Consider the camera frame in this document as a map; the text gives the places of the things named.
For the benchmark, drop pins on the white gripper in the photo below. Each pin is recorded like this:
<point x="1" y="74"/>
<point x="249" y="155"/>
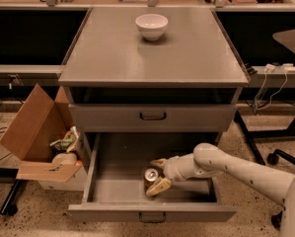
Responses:
<point x="171" y="170"/>

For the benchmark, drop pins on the orange soda can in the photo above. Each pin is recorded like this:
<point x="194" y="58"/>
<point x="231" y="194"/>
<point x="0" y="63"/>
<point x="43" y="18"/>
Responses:
<point x="151" y="175"/>

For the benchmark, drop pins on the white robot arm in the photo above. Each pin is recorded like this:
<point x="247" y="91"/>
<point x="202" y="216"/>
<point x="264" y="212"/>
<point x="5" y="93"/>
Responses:
<point x="206" y="160"/>

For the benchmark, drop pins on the open grey lower drawer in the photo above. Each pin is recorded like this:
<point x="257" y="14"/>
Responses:
<point x="115" y="187"/>

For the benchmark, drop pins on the closed grey upper drawer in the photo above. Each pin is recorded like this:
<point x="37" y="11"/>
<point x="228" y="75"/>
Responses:
<point x="152" y="118"/>

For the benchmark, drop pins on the grey drawer cabinet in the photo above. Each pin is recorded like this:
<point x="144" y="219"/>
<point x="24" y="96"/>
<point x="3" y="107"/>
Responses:
<point x="190" y="64"/>

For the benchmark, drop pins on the crumpled wrapper trash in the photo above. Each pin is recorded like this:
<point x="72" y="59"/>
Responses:
<point x="68" y="142"/>

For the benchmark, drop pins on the black chair base leg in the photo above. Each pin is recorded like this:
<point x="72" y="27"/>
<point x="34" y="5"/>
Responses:
<point x="273" y="158"/>

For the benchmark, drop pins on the black caster wheel leg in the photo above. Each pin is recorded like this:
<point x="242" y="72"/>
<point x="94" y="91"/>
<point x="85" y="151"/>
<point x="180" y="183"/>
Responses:
<point x="276" y="220"/>

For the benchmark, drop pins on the brown cardboard box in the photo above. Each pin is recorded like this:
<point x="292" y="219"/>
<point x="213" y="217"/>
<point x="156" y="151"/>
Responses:
<point x="40" y="121"/>

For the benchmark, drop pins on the black table stand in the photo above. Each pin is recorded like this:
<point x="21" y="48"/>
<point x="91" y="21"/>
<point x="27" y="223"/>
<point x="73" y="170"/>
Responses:
<point x="251" y="136"/>

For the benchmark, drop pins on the white ceramic bowl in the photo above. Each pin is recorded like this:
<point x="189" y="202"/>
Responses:
<point x="151" y="26"/>

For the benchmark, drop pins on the black left stand foot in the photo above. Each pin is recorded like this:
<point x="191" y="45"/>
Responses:
<point x="9" y="205"/>

